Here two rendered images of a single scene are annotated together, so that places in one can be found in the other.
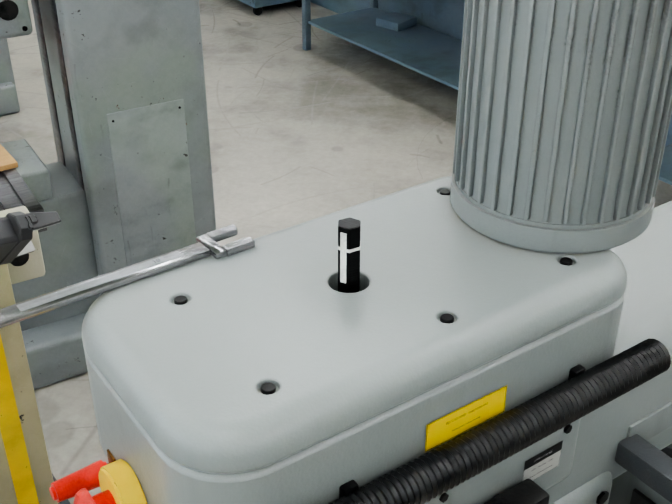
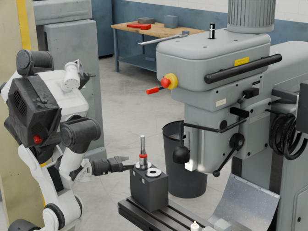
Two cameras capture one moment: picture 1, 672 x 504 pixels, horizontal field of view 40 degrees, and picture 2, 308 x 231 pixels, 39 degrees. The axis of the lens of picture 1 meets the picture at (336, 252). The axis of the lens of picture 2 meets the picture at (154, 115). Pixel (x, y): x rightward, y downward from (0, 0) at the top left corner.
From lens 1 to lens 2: 109 cm
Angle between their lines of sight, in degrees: 11
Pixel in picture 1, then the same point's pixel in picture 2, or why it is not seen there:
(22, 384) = not seen: hidden behind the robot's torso
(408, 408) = (231, 54)
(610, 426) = (269, 83)
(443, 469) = (239, 67)
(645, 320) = not seen: hidden behind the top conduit
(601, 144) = (262, 6)
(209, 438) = (197, 52)
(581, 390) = (264, 59)
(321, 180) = (134, 114)
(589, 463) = (265, 92)
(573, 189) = (257, 17)
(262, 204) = (112, 123)
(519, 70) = not seen: outside the picture
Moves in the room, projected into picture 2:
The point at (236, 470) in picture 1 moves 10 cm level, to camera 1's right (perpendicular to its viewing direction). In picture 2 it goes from (203, 58) to (230, 57)
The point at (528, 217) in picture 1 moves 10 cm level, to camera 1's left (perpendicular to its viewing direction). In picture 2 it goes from (248, 25) to (224, 26)
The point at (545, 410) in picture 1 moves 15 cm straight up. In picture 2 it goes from (257, 61) to (260, 23)
